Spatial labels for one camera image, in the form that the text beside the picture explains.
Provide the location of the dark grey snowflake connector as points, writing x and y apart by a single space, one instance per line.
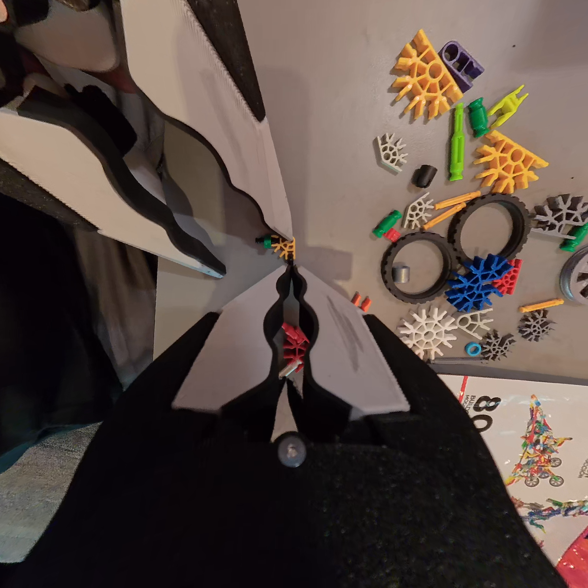
536 325
497 345

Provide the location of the red connector with rod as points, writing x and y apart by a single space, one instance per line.
294 342

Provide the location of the red fan connector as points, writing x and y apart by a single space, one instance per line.
510 278

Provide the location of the white snowflake connector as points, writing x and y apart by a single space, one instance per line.
427 331

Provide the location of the lime green rod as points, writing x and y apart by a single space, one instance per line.
457 142

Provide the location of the yellow rod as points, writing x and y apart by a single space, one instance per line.
457 200
542 305
444 216

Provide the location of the small light grey connector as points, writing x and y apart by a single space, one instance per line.
417 212

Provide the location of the printed toy packaging bag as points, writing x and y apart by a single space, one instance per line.
505 459

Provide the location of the small yellow connector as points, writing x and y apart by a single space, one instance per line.
285 249

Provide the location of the short dark green rod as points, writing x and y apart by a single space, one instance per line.
387 223
477 117
574 238

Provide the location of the silver spacer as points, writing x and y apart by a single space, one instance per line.
401 273

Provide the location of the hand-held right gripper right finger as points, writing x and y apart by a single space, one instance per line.
353 363

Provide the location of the thin grey rod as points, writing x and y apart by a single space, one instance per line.
454 360

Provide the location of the person's black top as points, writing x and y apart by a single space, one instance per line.
36 321

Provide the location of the green clip connector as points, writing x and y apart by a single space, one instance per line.
268 241

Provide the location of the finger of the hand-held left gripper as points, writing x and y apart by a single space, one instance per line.
197 92
59 160

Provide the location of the white fan connector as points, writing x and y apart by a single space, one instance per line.
475 321

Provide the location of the black rubber tyre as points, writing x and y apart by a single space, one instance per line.
522 227
387 271

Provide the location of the lime clip connector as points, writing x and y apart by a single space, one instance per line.
507 106

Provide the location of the small red clip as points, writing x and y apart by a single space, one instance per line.
393 235

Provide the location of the yellow fan connector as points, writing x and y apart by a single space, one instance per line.
510 163
427 76

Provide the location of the purple connector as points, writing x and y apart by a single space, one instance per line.
461 64

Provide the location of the person's grey trousers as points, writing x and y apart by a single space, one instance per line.
119 298

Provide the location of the orange connector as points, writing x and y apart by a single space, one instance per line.
361 302

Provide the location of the dark grey fan connector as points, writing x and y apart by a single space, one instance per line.
562 216

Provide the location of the black spacer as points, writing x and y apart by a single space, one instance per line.
423 177

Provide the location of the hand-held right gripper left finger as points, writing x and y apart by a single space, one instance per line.
225 363

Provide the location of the light grey fan connector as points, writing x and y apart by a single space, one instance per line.
391 154

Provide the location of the grey wheel hub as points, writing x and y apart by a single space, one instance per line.
576 275

